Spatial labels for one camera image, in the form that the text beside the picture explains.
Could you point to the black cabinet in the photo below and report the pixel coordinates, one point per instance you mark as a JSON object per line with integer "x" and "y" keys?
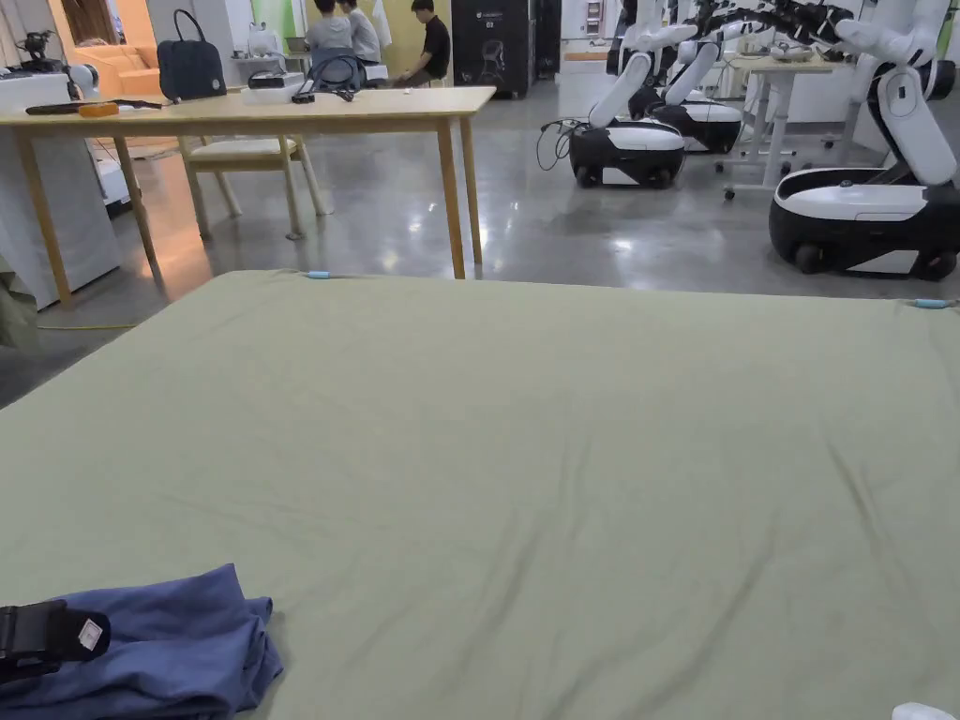
{"x": 491, "y": 45}

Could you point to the bed with pale green sheet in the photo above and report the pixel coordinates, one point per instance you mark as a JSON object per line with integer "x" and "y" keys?
{"x": 525, "y": 465}

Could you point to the orange sofa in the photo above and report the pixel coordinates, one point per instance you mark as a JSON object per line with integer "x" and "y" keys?
{"x": 120, "y": 67}

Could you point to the dark blue shirt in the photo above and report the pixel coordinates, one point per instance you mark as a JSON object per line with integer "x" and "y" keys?
{"x": 180, "y": 652}

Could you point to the white cabinet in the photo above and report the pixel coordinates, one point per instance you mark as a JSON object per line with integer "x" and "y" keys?
{"x": 60, "y": 217}

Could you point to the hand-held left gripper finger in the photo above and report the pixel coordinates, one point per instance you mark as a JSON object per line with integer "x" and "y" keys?
{"x": 45, "y": 628}
{"x": 26, "y": 669}

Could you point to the white wheeled robot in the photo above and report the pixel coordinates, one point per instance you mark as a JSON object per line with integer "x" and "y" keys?
{"x": 705, "y": 116}
{"x": 630, "y": 142}
{"x": 862, "y": 217}

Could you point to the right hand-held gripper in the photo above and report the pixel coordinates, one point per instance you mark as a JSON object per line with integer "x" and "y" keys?
{"x": 921, "y": 712}

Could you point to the white desk on castors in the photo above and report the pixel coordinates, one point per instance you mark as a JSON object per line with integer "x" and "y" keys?
{"x": 780, "y": 97}

